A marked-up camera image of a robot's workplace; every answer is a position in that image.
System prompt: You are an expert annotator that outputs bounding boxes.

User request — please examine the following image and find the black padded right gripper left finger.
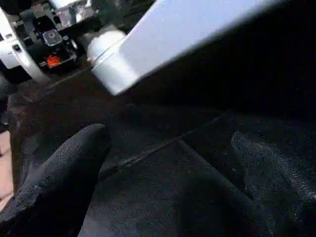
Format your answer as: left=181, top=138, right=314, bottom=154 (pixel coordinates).
left=0, top=123, right=112, bottom=237

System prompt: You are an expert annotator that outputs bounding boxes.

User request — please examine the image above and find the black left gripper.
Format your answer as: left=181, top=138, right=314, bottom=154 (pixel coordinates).
left=16, top=11, right=79, bottom=74

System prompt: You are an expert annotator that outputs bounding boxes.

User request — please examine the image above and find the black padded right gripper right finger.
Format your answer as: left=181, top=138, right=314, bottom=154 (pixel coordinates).
left=231, top=131, right=316, bottom=237

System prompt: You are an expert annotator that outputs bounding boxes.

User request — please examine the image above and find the black shiny mat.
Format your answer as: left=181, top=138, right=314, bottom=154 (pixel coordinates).
left=0, top=0, right=316, bottom=237

